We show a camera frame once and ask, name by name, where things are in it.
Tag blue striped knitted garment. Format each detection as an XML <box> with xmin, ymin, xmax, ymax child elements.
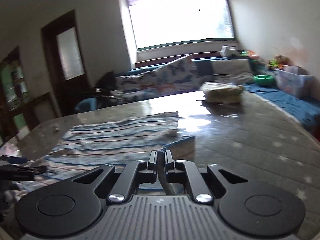
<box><xmin>16</xmin><ymin>112</ymin><xmax>195</xmax><ymax>198</ymax></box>

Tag clear bag of folded clothes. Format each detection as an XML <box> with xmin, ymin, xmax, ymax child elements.
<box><xmin>200</xmin><ymin>82</ymin><xmax>245</xmax><ymax>105</ymax></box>

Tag dark wooden cabinet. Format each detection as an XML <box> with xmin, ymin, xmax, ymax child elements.
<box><xmin>0</xmin><ymin>45</ymin><xmax>54</xmax><ymax>143</ymax></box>

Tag long butterfly print cushion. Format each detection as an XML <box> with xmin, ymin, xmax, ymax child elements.
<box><xmin>116</xmin><ymin>70</ymin><xmax>161</xmax><ymax>92</ymax></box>

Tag black bag on sofa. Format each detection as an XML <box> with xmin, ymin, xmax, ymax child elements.
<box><xmin>94</xmin><ymin>71</ymin><xmax>117</xmax><ymax>96</ymax></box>

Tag large butterfly print cushion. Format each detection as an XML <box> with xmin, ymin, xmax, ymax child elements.
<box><xmin>155</xmin><ymin>54</ymin><xmax>198</xmax><ymax>85</ymax></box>

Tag blue sofa bench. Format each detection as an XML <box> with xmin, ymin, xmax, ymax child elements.
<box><xmin>75</xmin><ymin>57</ymin><xmax>320</xmax><ymax>133</ymax></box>

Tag dark wooden door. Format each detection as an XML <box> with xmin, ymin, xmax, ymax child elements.
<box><xmin>41</xmin><ymin>10</ymin><xmax>90</xmax><ymax>116</ymax></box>

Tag grey white cushion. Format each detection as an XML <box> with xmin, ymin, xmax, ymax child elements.
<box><xmin>210</xmin><ymin>59</ymin><xmax>253</xmax><ymax>85</ymax></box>

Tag green plastic bowl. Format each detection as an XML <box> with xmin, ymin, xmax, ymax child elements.
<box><xmin>253</xmin><ymin>75</ymin><xmax>274</xmax><ymax>86</ymax></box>

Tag white plush toy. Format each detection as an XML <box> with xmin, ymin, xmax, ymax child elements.
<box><xmin>220</xmin><ymin>46</ymin><xmax>241</xmax><ymax>57</ymax></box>

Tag clear plastic storage box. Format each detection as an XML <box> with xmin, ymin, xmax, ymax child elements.
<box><xmin>274</xmin><ymin>65</ymin><xmax>313</xmax><ymax>98</ymax></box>

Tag brown green plush toys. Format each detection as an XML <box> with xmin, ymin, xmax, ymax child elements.
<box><xmin>268</xmin><ymin>55</ymin><xmax>290</xmax><ymax>70</ymax></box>

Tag window with green frame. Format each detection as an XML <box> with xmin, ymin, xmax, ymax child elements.
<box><xmin>126</xmin><ymin>0</ymin><xmax>235</xmax><ymax>50</ymax></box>

